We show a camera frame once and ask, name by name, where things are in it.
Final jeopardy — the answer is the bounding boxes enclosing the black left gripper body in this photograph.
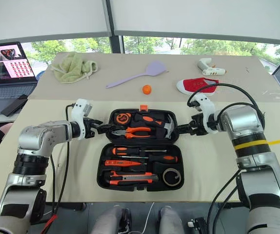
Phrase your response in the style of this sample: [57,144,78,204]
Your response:
[82,117,104,139]

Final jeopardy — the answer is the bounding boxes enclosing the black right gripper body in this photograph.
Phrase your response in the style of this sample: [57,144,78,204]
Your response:
[190,114,210,137]

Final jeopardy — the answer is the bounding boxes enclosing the short orange black screwdriver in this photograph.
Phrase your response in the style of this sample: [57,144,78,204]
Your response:
[112,146,167,156]

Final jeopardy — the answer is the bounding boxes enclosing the long orange black screwdriver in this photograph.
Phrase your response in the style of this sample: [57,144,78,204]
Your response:
[120,155,179,163]

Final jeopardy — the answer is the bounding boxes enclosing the orange voltage tester pen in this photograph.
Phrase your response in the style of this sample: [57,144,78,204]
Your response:
[103,159,148,167]

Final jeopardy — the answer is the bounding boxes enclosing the black tool case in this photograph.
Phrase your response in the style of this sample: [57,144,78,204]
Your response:
[97,104,185,192]

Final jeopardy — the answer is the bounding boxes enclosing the black electrical tape roll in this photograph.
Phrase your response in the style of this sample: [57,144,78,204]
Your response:
[162,168,181,185]

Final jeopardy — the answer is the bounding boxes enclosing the orange black utility knife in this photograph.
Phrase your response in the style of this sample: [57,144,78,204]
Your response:
[109,171,160,185]

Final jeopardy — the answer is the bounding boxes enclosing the orange black tape measure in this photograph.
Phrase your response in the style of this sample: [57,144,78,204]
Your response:
[115,113,132,125]

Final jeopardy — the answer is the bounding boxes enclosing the red canvas shoe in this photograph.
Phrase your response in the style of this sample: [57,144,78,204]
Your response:
[176,78,220,96]

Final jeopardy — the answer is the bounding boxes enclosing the yellow tape strip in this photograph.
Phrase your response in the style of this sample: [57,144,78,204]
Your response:
[235,137,280,151]

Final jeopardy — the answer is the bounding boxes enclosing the white glue gun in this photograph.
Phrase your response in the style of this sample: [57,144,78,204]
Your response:
[198,58,226,76]

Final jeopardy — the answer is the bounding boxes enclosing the green towel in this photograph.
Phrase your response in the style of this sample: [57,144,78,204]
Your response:
[51,52,99,84]

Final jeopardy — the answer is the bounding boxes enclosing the lilac silicone spatula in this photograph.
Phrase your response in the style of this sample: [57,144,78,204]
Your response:
[105,60,167,89]

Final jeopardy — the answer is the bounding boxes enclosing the black smartphone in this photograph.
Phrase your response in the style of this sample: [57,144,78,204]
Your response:
[0,94,28,117]

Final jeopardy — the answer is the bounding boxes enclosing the black table foot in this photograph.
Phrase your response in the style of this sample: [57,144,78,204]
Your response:
[217,201,240,208]
[44,202,87,212]

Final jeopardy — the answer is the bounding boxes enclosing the person's bare knee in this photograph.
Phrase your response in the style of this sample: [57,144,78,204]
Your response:
[0,123,14,134]

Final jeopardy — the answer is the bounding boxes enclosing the grey rounded shape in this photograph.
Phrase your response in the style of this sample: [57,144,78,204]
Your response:
[158,206,184,234]
[97,206,132,234]

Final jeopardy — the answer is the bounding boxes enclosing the black device with white plug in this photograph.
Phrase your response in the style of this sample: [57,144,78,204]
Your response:
[187,217,208,234]

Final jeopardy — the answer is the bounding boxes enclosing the dark window pillar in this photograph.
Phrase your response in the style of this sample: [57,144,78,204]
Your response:
[105,0,125,54]

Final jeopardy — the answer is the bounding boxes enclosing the grey laptop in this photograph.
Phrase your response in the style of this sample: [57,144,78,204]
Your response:
[0,41,38,102]

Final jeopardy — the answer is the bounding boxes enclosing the wide white roller blind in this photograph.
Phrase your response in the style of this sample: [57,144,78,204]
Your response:
[110,0,280,47]

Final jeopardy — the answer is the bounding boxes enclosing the narrow white roller blind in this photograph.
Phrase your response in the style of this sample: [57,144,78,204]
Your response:
[0,0,112,43]

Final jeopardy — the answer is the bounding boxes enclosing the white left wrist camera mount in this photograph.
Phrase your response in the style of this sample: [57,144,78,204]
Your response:
[71,98,94,141]

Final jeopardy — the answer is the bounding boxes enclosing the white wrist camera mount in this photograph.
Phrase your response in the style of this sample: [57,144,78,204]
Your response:
[71,98,94,141]
[191,94,220,135]

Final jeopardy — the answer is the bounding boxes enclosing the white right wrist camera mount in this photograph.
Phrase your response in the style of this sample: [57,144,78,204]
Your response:
[191,94,220,135]

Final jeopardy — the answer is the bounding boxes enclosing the orange handled pliers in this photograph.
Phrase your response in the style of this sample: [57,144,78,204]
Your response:
[110,126,153,139]

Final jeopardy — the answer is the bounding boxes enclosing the hammer with orange black handle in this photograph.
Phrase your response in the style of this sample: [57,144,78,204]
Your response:
[134,114,177,139]

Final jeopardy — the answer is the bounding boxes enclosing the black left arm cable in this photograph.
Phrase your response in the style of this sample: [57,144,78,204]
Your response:
[51,104,74,220]

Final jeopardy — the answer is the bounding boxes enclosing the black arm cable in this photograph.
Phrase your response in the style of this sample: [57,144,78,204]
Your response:
[51,104,74,220]
[187,83,265,120]

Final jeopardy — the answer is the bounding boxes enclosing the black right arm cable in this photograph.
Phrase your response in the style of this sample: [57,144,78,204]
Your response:
[187,83,265,120]

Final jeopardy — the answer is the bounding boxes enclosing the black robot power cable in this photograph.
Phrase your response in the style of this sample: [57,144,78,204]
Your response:
[207,169,243,234]

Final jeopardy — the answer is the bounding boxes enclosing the thin white cable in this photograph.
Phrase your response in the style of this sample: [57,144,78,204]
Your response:
[140,202,155,234]

